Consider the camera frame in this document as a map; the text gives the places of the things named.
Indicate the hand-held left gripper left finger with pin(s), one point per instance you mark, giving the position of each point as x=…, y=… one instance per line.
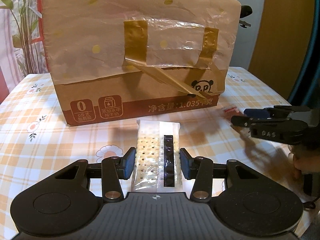
x=129, y=163

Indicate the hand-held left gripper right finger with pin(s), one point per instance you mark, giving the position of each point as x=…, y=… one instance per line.
x=186, y=163

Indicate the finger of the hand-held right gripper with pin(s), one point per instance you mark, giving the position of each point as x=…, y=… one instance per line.
x=241, y=122
x=257, y=112

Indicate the small red white packet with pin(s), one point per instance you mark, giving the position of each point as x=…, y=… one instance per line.
x=231, y=111

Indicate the clear cracker packet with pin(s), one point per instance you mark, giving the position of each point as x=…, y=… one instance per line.
x=156, y=155

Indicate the cardboard box with plastic liner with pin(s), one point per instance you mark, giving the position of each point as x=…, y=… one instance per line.
x=100, y=42

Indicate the person's right hand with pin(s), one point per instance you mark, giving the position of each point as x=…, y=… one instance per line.
x=296, y=163

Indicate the wooden door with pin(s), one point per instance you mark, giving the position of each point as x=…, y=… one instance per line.
x=272, y=30

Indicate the checked tablecloth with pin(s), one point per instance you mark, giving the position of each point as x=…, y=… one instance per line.
x=50, y=135

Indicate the black exercise bike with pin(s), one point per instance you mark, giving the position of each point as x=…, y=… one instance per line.
x=246, y=11

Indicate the pink printed backdrop cloth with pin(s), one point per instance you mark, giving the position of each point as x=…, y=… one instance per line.
x=20, y=30

